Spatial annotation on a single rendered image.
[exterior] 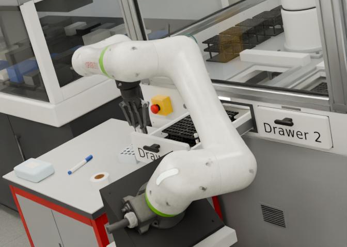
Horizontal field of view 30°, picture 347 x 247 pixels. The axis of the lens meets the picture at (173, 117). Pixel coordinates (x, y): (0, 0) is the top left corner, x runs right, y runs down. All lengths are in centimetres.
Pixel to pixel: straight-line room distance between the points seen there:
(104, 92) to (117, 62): 115
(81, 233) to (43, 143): 98
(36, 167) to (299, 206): 101
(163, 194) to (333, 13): 73
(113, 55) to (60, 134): 123
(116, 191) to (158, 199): 18
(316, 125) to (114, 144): 92
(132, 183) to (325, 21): 74
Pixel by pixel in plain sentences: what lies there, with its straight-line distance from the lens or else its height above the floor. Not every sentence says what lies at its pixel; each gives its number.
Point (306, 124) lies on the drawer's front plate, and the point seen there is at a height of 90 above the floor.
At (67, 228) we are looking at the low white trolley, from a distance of 245.
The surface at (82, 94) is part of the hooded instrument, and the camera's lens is 295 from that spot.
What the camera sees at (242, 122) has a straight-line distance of 229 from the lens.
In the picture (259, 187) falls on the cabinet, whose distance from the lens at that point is 247.
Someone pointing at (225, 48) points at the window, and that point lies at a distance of 230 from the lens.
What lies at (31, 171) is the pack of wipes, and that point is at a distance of 255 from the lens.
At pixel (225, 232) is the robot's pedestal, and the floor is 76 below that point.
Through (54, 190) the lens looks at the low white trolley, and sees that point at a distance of 244.
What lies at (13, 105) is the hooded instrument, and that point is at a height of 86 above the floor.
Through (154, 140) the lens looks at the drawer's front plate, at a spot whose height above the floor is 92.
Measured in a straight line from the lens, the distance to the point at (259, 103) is 226.
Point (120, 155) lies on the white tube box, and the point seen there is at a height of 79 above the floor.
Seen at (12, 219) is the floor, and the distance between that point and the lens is 409.
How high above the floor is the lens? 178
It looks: 21 degrees down
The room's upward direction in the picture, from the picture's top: 14 degrees counter-clockwise
